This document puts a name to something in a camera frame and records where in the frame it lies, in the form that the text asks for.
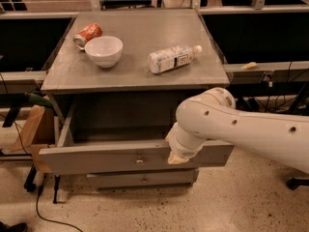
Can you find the grey bottom drawer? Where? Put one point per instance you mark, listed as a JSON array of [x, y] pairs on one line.
[[143, 178]]

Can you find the grey drawer cabinet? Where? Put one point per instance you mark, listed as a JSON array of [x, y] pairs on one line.
[[74, 76]]

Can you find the grey drawer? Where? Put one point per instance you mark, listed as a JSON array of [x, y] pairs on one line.
[[143, 178], [103, 136]]

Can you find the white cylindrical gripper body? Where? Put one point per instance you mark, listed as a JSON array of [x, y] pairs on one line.
[[178, 146]]

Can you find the brown cardboard box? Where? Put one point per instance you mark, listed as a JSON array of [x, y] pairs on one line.
[[36, 134]]

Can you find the grey top drawer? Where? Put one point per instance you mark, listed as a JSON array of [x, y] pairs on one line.
[[103, 136]]

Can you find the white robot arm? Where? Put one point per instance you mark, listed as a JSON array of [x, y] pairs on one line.
[[213, 115]]

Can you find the white ceramic bowl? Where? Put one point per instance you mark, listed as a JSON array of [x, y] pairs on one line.
[[104, 51]]

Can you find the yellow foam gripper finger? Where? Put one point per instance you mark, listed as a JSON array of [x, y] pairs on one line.
[[174, 159]]

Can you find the black shoe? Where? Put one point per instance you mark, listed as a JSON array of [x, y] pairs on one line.
[[21, 227]]

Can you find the clear plastic water bottle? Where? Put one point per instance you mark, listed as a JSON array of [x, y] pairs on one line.
[[171, 58]]

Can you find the small yellow foam piece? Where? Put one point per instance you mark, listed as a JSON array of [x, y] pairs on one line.
[[249, 66]]

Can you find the red soda can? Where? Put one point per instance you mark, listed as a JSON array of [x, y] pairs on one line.
[[88, 33]]

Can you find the green handled grabber stick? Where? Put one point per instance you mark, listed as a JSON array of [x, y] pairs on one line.
[[29, 184]]

